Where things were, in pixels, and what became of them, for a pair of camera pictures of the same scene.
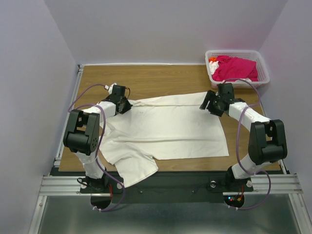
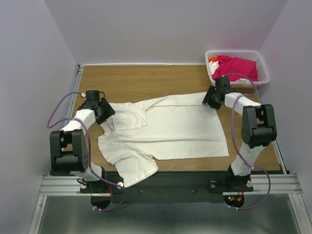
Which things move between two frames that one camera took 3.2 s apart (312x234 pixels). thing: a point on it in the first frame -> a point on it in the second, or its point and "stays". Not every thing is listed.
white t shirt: (180, 126) stays
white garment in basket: (213, 66) stays
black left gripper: (128, 106) -> (109, 111)
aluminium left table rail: (57, 158) stays
